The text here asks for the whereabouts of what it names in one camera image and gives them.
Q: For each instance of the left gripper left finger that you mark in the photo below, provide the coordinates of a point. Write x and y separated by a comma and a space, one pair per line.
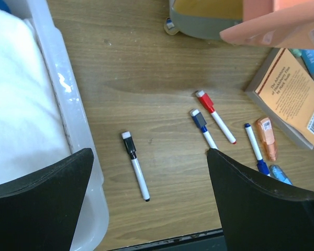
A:
40, 211

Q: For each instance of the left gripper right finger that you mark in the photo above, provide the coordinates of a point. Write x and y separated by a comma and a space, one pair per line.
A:
258, 212

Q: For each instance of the blue cap marker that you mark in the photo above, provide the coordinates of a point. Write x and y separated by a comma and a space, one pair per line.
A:
261, 165
200, 123

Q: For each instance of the black cap whiteboard marker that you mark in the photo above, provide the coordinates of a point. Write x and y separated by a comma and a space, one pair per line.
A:
131, 150

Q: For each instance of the blue correction tape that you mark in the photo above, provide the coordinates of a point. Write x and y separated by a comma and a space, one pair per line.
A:
277, 173

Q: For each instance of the white laundry basket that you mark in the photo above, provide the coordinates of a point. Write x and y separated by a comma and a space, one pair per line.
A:
94, 217

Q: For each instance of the white folded cloth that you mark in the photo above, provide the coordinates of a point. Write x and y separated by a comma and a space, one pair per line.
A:
31, 130

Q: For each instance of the orange correction tape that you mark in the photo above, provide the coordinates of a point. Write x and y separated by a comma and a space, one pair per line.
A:
267, 137

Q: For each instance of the red cap whiteboard marker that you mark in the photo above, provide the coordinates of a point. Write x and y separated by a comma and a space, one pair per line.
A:
208, 104

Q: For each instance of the orange paperback book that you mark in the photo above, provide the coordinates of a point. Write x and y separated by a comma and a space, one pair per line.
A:
284, 90

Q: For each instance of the grey bottom drawer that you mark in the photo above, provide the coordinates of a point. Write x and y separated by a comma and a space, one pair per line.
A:
203, 19

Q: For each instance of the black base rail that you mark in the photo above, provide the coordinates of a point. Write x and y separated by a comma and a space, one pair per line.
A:
206, 240

